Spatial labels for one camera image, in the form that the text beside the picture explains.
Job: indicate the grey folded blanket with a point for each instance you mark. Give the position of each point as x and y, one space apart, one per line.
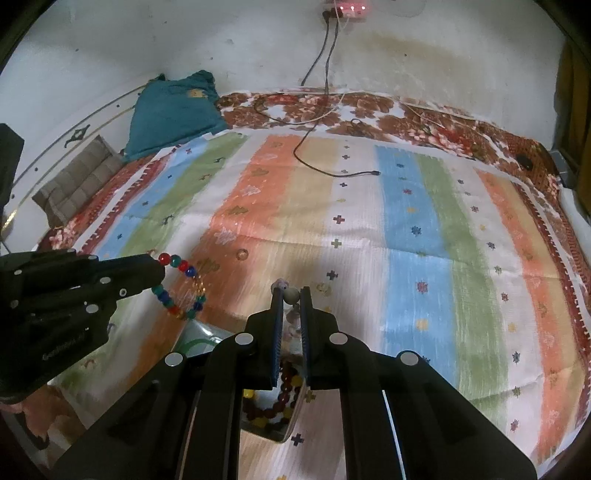
76 180

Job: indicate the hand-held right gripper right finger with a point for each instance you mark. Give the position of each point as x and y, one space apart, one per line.
305 332

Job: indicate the mustard hanging garment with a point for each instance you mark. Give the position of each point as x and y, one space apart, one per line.
572 92

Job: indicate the dark green bangle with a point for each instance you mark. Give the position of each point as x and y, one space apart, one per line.
201 342

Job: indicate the small black object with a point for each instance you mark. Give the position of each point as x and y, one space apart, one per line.
523 161

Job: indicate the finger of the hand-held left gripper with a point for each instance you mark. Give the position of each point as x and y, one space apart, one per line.
134 285
134 266

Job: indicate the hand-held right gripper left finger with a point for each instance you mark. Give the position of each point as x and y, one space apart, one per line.
277 332

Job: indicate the white power strip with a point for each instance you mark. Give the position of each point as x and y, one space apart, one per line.
348 8

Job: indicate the striped printed cloth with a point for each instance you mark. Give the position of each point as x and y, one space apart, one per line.
415 230

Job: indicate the silver metal tin box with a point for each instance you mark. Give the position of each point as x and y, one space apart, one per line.
207 330

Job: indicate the teal pillow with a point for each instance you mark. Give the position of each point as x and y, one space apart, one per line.
171 115

